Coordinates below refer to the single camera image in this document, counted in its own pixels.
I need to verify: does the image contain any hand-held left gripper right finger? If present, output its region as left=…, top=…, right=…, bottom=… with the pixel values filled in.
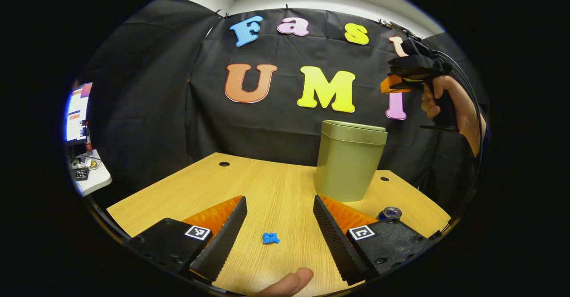
left=313, top=194, right=433, bottom=285

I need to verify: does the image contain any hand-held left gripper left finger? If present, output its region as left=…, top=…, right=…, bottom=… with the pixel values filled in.
left=129, top=195, right=248, bottom=284

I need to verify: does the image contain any blue pop can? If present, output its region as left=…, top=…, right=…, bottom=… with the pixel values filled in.
left=376, top=207, right=403, bottom=224

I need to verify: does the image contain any green desktop garbage bin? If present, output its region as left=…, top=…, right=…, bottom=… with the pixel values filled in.
left=313, top=120, right=388, bottom=202

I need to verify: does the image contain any wooden desktop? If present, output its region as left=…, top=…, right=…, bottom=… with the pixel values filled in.
left=107, top=152, right=451, bottom=297

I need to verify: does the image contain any black backdrop cloth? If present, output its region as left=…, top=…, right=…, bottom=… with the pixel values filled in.
left=78, top=0, right=488, bottom=208

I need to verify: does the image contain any white side table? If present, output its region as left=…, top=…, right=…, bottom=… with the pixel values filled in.
left=70, top=149, right=113, bottom=197

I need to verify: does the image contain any computer monitor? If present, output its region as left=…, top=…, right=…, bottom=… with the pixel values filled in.
left=66, top=82, right=93, bottom=142

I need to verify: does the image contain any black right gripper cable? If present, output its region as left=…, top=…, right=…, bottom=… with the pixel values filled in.
left=390, top=21, right=486, bottom=164

